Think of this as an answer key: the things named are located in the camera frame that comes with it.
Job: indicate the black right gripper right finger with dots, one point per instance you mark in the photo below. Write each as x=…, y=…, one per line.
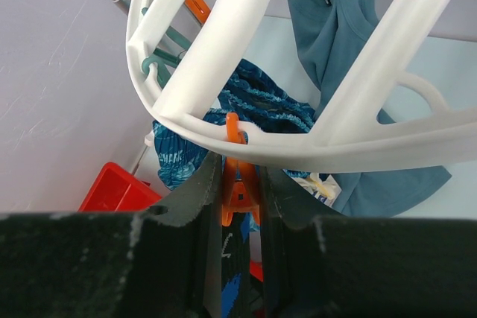
x=319, y=263

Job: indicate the black blue sunrise sock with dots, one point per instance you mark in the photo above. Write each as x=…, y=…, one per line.
x=236, y=289

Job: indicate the white round clip hanger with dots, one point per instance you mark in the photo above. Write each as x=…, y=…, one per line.
x=381, y=118

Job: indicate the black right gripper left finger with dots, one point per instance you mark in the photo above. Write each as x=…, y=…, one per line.
x=158, y=262

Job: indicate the red plastic tray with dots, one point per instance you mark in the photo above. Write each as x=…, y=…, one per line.
x=116, y=190

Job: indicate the orange clothes peg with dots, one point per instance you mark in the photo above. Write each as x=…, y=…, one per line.
x=240, y=190

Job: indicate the blue shark-print shorts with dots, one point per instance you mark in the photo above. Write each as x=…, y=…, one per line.
x=251, y=96

